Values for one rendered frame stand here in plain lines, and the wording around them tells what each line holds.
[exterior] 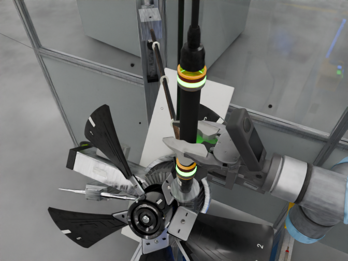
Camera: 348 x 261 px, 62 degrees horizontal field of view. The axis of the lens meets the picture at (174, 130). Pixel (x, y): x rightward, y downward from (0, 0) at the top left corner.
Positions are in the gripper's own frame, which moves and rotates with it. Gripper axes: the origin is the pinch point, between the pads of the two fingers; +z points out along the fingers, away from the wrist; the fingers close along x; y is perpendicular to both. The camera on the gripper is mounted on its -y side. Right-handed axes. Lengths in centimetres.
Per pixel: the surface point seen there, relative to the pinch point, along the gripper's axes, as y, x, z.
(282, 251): 73, 18, -38
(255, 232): 40.6, 6.1, -23.3
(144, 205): 34.4, -2.4, 8.0
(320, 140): 61, 70, -41
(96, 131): 27.0, 10.3, 31.6
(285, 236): 73, 25, -38
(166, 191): 35.5, 4.7, 4.6
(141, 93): 69, 70, 52
